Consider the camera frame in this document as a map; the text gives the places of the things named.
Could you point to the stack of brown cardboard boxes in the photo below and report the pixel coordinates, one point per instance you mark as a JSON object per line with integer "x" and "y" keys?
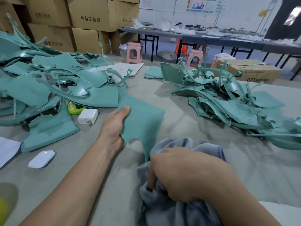
{"x": 75, "y": 21}

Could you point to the white paper sheet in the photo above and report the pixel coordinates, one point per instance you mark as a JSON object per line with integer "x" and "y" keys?
{"x": 120, "y": 69}

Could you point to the green and yellow gadget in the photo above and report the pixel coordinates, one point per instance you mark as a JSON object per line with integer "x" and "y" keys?
{"x": 75, "y": 108}

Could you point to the long grey work table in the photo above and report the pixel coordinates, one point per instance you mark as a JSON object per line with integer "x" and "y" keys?
{"x": 211, "y": 39}

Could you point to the white oval plastic piece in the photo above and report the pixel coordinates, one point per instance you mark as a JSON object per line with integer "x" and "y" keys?
{"x": 41, "y": 159}

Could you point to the colourful wall poster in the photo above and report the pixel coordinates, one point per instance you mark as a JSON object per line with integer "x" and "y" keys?
{"x": 201, "y": 4}

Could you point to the person's right hand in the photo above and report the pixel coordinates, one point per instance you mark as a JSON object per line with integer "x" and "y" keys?
{"x": 188, "y": 174}

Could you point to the white power adapter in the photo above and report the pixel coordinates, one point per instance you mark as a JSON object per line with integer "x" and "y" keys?
{"x": 88, "y": 116}

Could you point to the pile of green plastic parts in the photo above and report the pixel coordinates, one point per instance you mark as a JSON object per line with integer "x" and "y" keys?
{"x": 47, "y": 89}

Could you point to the dark door with window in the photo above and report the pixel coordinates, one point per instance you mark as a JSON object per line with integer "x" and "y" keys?
{"x": 284, "y": 16}

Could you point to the heap of clear plastic bags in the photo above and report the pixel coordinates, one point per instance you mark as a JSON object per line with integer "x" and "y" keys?
{"x": 164, "y": 26}

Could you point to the pink plastic stool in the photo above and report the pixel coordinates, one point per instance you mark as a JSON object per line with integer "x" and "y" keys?
{"x": 134, "y": 53}
{"x": 194, "y": 58}

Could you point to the brown cardboard box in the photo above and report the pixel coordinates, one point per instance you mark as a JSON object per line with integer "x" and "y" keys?
{"x": 251, "y": 70}

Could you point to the white foam sheet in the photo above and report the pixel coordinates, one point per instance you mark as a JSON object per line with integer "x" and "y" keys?
{"x": 282, "y": 213}

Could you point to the person's left hand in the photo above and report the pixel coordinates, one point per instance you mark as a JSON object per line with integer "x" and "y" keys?
{"x": 113, "y": 127}

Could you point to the yellow object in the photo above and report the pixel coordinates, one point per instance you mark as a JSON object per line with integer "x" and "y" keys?
{"x": 3, "y": 209}

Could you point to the orange object under table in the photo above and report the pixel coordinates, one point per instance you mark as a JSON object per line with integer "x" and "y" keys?
{"x": 181, "y": 48}

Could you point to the single green plastic part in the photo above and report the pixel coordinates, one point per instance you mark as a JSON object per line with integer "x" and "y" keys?
{"x": 141, "y": 122}

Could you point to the grey-blue wiping cloth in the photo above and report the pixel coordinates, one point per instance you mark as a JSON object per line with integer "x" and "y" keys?
{"x": 169, "y": 209}

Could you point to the person's left forearm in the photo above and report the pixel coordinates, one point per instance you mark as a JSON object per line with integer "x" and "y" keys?
{"x": 68, "y": 190}

